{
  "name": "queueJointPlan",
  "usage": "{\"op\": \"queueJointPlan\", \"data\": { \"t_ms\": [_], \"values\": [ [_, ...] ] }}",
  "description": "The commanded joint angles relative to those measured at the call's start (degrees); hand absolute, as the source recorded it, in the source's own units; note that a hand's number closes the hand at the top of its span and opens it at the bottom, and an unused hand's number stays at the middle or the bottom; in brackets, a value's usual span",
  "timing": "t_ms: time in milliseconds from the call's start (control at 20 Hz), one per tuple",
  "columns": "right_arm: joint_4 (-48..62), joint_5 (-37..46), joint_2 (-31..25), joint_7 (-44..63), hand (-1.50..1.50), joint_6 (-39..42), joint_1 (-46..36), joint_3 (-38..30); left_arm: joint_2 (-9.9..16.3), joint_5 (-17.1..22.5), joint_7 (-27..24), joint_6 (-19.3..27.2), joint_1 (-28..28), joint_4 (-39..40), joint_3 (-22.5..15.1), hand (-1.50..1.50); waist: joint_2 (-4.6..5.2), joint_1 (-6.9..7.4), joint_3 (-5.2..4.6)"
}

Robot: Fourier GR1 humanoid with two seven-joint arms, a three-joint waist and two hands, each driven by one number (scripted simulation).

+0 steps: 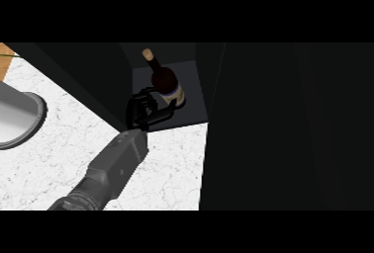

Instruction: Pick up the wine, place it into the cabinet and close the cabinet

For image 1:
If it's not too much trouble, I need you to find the dark cabinet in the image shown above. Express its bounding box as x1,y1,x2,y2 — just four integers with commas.
4,42,227,133

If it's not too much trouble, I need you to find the dark cabinet door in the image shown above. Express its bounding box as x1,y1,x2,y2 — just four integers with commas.
196,42,374,211

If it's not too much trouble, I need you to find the dark wine bottle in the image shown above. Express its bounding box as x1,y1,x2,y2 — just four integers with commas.
140,47,187,110

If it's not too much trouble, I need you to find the grey round sink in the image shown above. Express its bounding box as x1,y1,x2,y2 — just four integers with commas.
0,80,48,151

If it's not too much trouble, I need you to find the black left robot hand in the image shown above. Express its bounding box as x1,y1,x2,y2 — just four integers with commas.
124,86,178,131

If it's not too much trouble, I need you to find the wooden cutting board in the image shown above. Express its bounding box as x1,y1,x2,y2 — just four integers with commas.
0,42,17,82

